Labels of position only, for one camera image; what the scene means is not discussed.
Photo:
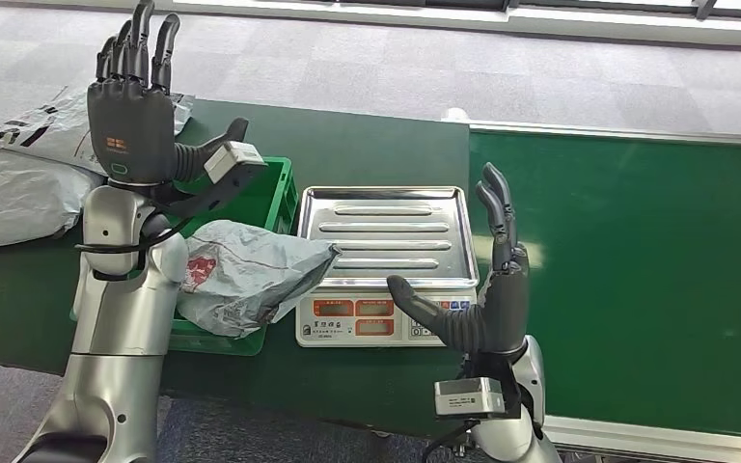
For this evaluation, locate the large white parcel bag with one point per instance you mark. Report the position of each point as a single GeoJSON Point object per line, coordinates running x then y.
{"type": "Point", "coordinates": [19, 198]}

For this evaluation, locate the black camera bracket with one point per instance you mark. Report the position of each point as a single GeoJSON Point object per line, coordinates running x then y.
{"type": "Point", "coordinates": [211, 192]}
{"type": "Point", "coordinates": [485, 367]}

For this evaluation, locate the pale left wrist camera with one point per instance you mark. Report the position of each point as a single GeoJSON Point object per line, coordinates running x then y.
{"type": "Point", "coordinates": [230, 160]}

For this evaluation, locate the white parcel bag black print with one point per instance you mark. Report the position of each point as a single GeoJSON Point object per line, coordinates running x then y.
{"type": "Point", "coordinates": [51, 131]}

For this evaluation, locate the white electronic scale steel pan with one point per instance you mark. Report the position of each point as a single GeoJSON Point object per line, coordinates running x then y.
{"type": "Point", "coordinates": [389, 236]}

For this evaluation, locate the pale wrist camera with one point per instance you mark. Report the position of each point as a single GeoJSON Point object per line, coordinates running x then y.
{"type": "Point", "coordinates": [230, 160]}
{"type": "Point", "coordinates": [469, 397]}

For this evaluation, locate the green conveyor belt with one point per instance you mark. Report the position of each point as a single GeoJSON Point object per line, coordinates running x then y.
{"type": "Point", "coordinates": [652, 255]}

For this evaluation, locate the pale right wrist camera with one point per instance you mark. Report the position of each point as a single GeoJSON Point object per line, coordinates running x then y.
{"type": "Point", "coordinates": [469, 397]}

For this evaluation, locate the silver conveyor side rail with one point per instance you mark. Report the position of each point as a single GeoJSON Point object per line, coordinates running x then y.
{"type": "Point", "coordinates": [664, 441]}
{"type": "Point", "coordinates": [613, 133]}

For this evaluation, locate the black right camera bracket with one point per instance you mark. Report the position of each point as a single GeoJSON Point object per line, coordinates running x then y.
{"type": "Point", "coordinates": [485, 367]}

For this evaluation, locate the green plastic crate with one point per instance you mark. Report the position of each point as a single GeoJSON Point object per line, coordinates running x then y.
{"type": "Point", "coordinates": [268, 192]}

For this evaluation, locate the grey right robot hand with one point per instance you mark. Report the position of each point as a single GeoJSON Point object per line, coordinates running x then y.
{"type": "Point", "coordinates": [501, 307]}

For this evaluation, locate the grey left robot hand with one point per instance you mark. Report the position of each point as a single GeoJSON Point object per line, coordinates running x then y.
{"type": "Point", "coordinates": [131, 128]}

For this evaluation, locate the black left camera bracket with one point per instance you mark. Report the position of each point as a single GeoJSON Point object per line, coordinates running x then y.
{"type": "Point", "coordinates": [211, 192]}

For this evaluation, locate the white window sill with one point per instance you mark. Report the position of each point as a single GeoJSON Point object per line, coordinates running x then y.
{"type": "Point", "coordinates": [473, 16]}

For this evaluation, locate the small grey red-print parcel bag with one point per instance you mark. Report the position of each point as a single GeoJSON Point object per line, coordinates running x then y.
{"type": "Point", "coordinates": [249, 275]}

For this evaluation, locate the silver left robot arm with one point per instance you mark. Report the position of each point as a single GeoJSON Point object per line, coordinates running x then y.
{"type": "Point", "coordinates": [121, 307]}

